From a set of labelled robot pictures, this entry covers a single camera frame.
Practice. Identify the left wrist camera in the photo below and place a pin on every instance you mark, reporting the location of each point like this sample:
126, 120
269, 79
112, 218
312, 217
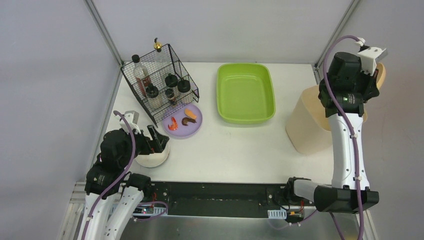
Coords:
131, 118

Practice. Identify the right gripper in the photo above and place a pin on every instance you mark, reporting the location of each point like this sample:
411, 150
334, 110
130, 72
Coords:
371, 84

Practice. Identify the beige waste bin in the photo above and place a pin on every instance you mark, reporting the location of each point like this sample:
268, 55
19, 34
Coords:
307, 127

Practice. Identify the orange toy bread piece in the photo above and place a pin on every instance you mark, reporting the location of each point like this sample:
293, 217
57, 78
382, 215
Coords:
190, 114

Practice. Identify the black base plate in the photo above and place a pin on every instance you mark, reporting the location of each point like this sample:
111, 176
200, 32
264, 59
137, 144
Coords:
202, 199

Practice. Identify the black pepper grinder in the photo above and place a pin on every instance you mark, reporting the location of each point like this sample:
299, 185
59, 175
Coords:
171, 97

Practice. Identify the dark sauce bottle red label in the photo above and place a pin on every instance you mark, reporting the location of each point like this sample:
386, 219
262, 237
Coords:
141, 74

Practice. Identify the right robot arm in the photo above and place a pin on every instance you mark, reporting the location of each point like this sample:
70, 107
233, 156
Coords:
332, 114

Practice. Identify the black-lid glass jar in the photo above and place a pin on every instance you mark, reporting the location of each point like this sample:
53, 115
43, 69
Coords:
171, 82
184, 88

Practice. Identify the green plastic tub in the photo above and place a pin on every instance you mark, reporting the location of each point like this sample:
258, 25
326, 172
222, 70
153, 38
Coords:
245, 93

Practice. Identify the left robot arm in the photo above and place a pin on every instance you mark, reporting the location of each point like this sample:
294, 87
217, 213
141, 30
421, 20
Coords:
111, 193

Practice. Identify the orange plate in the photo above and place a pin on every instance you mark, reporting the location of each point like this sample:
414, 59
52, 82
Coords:
381, 75

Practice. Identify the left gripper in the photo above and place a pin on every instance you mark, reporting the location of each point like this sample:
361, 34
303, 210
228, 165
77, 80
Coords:
150, 141

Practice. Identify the white floral bowl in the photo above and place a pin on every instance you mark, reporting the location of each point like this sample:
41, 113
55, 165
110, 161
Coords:
153, 160

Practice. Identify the toy shrimp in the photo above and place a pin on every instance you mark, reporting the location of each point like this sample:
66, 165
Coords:
174, 125

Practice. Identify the black-lid glass jar front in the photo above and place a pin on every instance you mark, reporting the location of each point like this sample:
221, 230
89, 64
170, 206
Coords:
171, 82

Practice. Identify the black-lid spice jar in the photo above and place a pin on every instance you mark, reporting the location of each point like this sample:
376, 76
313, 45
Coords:
154, 97

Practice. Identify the purple plate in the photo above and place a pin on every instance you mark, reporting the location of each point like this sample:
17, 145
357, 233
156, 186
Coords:
183, 132

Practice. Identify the gold-top glass oil bottle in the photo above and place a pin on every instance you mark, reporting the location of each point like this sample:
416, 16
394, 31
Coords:
163, 62

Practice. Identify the black wire rack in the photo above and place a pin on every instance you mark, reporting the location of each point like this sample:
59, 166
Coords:
179, 70

